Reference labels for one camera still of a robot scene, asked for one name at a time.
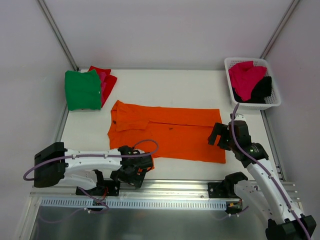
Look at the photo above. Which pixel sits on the black t shirt in basket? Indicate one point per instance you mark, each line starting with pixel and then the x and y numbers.
pixel 262 90

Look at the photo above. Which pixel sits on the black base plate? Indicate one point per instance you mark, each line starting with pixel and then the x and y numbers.
pixel 221 190
pixel 103 188

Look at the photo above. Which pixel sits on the white slotted cable duct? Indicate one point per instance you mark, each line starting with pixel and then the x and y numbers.
pixel 156 204

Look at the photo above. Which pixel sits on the white plastic basket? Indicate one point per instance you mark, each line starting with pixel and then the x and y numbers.
pixel 273 101

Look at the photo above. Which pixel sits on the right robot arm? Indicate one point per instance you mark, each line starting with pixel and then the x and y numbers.
pixel 270 201

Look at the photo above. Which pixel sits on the red folded t shirt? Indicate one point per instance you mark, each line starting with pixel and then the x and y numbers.
pixel 110 80

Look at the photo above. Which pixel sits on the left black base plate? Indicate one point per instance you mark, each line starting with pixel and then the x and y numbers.
pixel 103 188

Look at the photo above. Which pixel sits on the green folded t shirt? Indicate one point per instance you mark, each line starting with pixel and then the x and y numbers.
pixel 82 90

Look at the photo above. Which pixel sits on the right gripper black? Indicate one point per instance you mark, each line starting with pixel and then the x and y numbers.
pixel 219 136

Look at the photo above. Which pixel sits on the orange t shirt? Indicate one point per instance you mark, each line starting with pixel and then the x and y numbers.
pixel 181 133

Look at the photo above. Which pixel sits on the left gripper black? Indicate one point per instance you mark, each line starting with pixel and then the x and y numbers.
pixel 139 175

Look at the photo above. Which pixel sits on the aluminium mounting rail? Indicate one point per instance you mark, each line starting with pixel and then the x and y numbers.
pixel 157 189

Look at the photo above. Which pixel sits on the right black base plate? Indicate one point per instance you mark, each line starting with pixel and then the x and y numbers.
pixel 221 190

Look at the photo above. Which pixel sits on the magenta t shirt in basket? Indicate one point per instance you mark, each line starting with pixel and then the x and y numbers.
pixel 244 76

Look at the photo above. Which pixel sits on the pink folded t shirt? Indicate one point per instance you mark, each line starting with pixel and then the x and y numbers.
pixel 102 76

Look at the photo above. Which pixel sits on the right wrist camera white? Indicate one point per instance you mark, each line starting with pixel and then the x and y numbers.
pixel 237 117

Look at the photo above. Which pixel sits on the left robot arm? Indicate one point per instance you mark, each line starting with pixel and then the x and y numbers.
pixel 97 173

